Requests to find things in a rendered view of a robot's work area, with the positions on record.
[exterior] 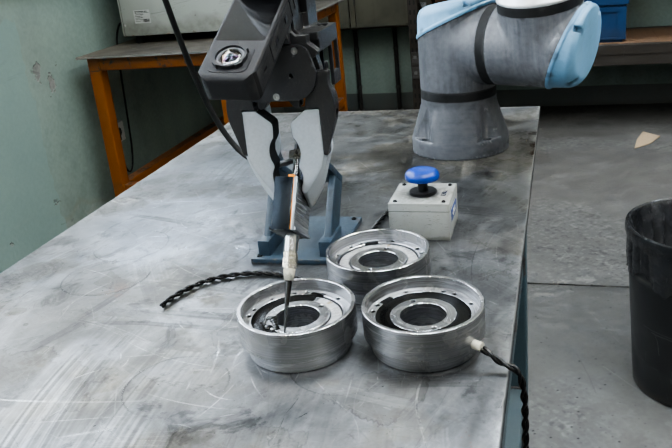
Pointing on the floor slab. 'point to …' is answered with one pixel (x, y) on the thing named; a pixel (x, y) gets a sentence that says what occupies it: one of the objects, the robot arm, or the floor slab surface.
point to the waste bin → (651, 296)
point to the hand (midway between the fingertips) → (292, 195)
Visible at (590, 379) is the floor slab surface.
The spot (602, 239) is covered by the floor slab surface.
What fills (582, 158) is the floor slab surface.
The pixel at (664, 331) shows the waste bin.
